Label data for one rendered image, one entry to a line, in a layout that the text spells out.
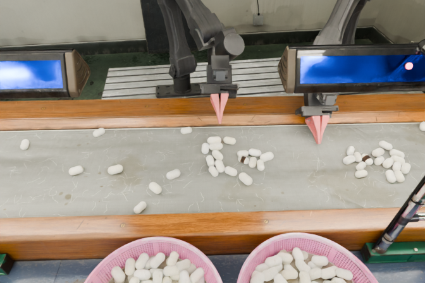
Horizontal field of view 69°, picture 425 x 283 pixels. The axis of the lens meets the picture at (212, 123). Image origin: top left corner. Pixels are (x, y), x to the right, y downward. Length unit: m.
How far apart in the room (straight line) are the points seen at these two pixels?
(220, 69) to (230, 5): 2.04
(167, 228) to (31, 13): 2.48
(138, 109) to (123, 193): 0.29
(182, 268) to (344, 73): 0.47
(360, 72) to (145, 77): 0.89
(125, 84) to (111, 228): 0.68
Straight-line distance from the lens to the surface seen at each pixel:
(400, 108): 1.10
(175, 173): 0.78
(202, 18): 0.87
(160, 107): 0.96
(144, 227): 0.70
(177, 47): 1.05
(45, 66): 0.58
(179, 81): 1.12
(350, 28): 1.14
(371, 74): 0.59
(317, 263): 0.71
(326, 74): 0.56
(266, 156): 0.82
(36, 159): 0.95
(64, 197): 0.83
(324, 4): 3.02
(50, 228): 0.76
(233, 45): 0.78
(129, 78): 1.29
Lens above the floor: 1.36
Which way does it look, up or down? 42 degrees down
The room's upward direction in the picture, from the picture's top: straight up
